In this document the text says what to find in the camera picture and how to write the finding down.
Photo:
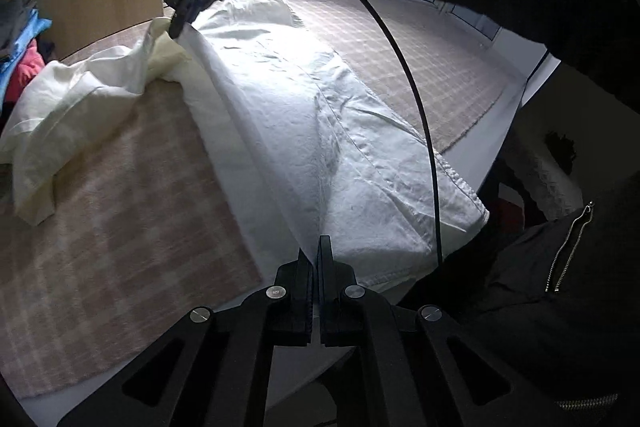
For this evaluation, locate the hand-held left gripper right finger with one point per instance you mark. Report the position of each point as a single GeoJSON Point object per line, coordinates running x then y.
{"type": "Point", "coordinates": [330, 302]}

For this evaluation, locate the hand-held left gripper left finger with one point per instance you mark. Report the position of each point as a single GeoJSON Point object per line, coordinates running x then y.
{"type": "Point", "coordinates": [302, 302]}

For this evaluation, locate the white garment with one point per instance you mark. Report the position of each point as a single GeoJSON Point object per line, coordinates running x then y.
{"type": "Point", "coordinates": [300, 107]}

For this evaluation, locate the pile of folded clothes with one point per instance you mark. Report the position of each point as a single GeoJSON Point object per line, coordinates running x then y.
{"type": "Point", "coordinates": [25, 67]}

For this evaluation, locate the person's black jacket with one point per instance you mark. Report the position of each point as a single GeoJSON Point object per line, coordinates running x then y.
{"type": "Point", "coordinates": [525, 307]}

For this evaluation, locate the white textured cloth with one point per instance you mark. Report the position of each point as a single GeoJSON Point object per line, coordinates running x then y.
{"type": "Point", "coordinates": [550, 187]}

